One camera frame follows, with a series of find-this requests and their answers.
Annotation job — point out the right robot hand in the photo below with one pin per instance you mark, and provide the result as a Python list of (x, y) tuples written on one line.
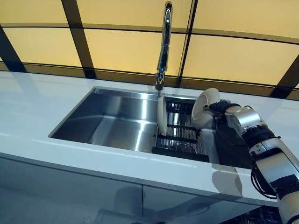
[(219, 106)]

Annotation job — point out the cream ceramic plate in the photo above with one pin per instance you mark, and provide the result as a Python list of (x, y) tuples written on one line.
[(203, 105), (162, 116)]

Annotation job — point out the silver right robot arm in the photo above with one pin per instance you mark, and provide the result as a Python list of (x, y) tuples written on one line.
[(268, 144)]

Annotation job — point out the black dish drying rack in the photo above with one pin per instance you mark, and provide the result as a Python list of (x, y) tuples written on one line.
[(180, 142)]

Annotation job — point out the chrome pull-down kitchen faucet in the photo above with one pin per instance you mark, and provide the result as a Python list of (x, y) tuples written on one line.
[(164, 46)]

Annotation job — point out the stainless steel sink basin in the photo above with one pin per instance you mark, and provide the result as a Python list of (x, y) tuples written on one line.
[(112, 123)]

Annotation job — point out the white cabinet door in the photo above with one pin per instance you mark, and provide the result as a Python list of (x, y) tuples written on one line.
[(70, 193), (187, 210)]

